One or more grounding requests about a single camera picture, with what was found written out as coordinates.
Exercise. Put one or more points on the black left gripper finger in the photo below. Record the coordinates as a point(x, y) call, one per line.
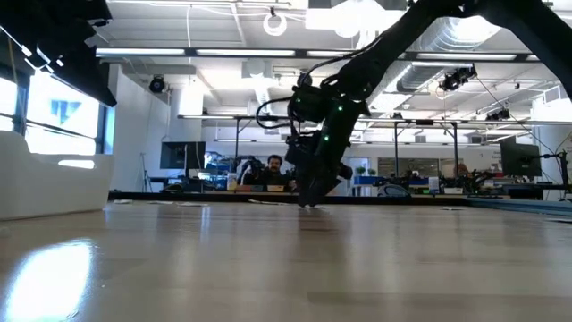
point(99, 67)
point(82, 69)

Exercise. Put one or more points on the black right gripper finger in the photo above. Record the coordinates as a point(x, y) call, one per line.
point(324, 188)
point(309, 192)

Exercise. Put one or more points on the blue white alcohol pad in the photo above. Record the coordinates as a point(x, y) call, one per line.
point(192, 204)
point(449, 208)
point(559, 220)
point(160, 202)
point(322, 207)

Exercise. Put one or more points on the green white bandage wrapper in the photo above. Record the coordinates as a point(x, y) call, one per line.
point(123, 201)
point(268, 202)

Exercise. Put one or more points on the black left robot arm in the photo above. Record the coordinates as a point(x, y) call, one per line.
point(44, 18)

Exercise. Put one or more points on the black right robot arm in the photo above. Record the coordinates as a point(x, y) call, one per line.
point(393, 40)

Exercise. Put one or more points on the blue storage bin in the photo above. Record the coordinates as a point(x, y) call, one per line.
point(368, 180)

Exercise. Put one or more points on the person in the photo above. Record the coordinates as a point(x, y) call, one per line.
point(273, 163)

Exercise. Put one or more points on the white LED light bar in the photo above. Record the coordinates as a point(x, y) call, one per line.
point(467, 56)
point(532, 57)
point(328, 53)
point(246, 52)
point(143, 51)

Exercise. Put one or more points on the large bright window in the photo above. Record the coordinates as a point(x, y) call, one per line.
point(58, 116)

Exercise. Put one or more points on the black table clamp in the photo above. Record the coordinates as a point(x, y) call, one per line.
point(393, 191)
point(173, 188)

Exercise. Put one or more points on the small white canister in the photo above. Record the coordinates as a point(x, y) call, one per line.
point(232, 181)
point(433, 183)

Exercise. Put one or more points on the black computer monitor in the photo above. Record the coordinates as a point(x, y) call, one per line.
point(520, 159)
point(183, 155)

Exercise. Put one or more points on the white plastic bin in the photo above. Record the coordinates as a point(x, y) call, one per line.
point(44, 188)

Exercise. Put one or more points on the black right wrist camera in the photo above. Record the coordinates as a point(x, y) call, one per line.
point(296, 149)

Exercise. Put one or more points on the black ceiling camera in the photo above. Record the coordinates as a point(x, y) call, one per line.
point(304, 77)
point(498, 115)
point(157, 84)
point(456, 78)

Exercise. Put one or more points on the black workstation frame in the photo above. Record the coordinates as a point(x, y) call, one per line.
point(424, 121)
point(268, 118)

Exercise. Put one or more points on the black overhead frame beam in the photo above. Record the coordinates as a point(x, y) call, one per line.
point(301, 53)

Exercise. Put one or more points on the white ventilation duct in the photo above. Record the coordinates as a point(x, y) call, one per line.
point(258, 76)

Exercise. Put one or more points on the silver ventilation duct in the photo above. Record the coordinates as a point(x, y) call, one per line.
point(451, 36)

